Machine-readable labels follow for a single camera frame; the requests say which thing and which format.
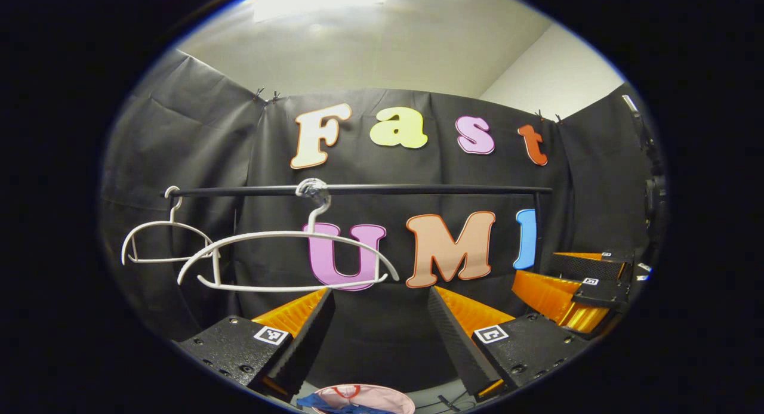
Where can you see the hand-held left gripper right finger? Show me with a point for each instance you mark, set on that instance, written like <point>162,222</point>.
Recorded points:
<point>450,336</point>

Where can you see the white hanger with taped hook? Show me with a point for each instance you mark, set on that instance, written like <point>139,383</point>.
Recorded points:
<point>310,230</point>

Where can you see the white empty hanger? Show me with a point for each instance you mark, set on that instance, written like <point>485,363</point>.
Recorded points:
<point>161,223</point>

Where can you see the black clothes rack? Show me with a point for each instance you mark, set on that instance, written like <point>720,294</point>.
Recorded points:
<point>418,189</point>

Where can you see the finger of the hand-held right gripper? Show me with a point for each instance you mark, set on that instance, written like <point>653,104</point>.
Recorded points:
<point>591,266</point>
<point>549,297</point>

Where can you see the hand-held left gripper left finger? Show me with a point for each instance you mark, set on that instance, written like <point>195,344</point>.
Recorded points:
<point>310,330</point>

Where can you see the pink laundry hamper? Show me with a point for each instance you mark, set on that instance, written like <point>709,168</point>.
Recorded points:
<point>382,399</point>

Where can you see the clear tape wad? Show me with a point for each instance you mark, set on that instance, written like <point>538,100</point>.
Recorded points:
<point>312,188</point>

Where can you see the dark camera stand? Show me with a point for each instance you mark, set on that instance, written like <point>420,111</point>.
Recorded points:
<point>653,193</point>

